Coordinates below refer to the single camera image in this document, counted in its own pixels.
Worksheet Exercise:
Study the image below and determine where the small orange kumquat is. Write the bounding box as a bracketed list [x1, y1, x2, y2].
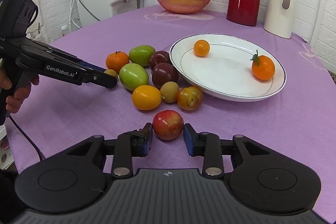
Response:
[193, 39, 210, 57]

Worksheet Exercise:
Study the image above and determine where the dark red plum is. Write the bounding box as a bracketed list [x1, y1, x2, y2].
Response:
[149, 51, 171, 71]
[152, 63, 179, 88]

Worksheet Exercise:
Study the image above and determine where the yellow orange fruit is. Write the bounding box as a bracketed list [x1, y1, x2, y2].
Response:
[131, 85, 162, 111]

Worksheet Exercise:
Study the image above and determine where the dark red plum upper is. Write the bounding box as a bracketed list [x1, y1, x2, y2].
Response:
[149, 51, 171, 71]

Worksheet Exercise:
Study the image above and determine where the purple tablecloth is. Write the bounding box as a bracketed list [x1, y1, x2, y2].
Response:
[6, 5, 335, 222]

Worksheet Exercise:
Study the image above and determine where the person's left hand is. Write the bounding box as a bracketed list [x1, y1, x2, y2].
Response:
[0, 67, 39, 114]

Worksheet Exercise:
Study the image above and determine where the brown longan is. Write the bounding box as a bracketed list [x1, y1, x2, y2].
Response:
[160, 81, 179, 103]

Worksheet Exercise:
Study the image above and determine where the green jujube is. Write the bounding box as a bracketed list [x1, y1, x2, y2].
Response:
[119, 63, 149, 91]
[129, 45, 156, 67]

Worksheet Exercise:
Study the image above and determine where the orange glass bowl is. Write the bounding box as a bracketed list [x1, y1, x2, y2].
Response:
[157, 0, 211, 14]

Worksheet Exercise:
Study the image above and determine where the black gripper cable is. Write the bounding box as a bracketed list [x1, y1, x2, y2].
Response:
[8, 116, 46, 162]

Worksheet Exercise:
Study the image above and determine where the dark red plum lower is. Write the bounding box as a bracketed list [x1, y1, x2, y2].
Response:
[152, 63, 179, 88]

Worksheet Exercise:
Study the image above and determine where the orange tangerine with leaf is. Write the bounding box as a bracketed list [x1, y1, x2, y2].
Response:
[251, 51, 276, 81]

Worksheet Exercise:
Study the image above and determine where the white thermos jug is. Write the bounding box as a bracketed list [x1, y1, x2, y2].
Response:
[264, 0, 297, 39]

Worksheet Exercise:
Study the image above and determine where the small longan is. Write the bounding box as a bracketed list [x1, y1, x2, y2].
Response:
[104, 69, 118, 79]

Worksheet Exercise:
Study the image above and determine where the white plate blue rim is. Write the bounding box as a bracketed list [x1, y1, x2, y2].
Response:
[169, 34, 287, 102]

